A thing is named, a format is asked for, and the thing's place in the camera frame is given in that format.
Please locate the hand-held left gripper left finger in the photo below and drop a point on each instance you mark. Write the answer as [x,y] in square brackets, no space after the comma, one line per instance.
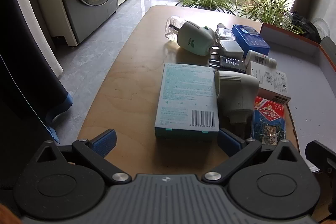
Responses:
[105,141]

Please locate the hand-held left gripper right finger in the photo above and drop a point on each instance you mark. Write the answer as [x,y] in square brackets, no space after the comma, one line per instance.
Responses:
[230,143]

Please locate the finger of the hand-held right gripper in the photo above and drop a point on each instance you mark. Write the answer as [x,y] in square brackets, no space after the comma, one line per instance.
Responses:
[321,155]

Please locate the light blue bandage box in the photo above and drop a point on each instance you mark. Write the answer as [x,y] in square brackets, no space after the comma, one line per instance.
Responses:
[186,98]

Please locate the tiger print playing card pack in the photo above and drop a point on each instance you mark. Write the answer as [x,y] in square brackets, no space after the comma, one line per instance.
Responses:
[267,119]

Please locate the grey white mosquito repellent plug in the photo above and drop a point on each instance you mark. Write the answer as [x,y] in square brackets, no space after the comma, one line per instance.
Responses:
[236,92]

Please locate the white product box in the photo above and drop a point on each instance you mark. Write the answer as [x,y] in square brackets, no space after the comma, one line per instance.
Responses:
[270,79]

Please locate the large orange white cardboard box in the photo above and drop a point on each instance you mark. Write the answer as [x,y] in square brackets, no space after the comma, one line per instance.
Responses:
[307,77]

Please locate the black power adapter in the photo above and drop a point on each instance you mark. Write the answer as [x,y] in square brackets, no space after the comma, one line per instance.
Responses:
[231,63]

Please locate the small white bottle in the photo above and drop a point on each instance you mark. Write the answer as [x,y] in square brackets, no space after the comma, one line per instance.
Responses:
[260,58]

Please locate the white charger plug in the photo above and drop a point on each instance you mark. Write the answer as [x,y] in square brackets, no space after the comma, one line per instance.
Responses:
[231,49]

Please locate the blue product box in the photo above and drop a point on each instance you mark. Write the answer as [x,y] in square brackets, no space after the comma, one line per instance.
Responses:
[249,39]

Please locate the white green mosquito repellent plug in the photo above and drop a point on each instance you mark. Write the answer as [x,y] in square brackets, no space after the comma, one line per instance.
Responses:
[193,39]

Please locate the clear plastic container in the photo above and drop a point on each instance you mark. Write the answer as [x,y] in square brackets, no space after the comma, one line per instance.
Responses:
[321,27]

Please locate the black plastic bag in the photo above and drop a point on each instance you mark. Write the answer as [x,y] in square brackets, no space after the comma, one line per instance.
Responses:
[305,26]

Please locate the tall potted spider plant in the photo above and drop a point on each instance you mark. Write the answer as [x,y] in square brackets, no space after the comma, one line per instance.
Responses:
[270,8]

